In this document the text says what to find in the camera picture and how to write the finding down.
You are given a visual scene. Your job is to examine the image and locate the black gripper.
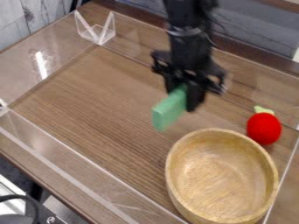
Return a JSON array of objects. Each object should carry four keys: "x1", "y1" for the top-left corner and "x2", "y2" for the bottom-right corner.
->
[{"x1": 150, "y1": 29, "x2": 226, "y2": 112}]

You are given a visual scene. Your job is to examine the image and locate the green rectangular block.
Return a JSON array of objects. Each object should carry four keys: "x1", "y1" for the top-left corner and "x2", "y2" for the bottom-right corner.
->
[{"x1": 152, "y1": 85, "x2": 186, "y2": 131}]

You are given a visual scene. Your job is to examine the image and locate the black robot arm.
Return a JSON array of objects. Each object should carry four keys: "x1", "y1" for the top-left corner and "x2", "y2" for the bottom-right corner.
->
[{"x1": 150, "y1": 0, "x2": 226, "y2": 112}]

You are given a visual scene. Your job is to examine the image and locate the wooden bowl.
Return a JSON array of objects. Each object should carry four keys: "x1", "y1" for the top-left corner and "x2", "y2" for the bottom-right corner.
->
[{"x1": 164, "y1": 128, "x2": 278, "y2": 224}]

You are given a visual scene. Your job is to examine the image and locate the red plush strawberry toy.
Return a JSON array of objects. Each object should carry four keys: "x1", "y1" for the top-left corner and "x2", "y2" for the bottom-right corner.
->
[{"x1": 246, "y1": 106, "x2": 282, "y2": 145}]

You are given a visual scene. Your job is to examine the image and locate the black device with screw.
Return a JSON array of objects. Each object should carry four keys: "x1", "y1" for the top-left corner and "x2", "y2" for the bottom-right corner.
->
[{"x1": 0, "y1": 204, "x2": 63, "y2": 224}]

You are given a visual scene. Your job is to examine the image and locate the clear acrylic corner bracket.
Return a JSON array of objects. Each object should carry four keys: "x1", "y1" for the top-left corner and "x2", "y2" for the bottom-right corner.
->
[{"x1": 73, "y1": 11, "x2": 115, "y2": 46}]

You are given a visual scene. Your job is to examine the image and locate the clear acrylic tray wall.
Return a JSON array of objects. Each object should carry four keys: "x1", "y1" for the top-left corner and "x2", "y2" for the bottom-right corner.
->
[{"x1": 0, "y1": 101, "x2": 186, "y2": 224}]

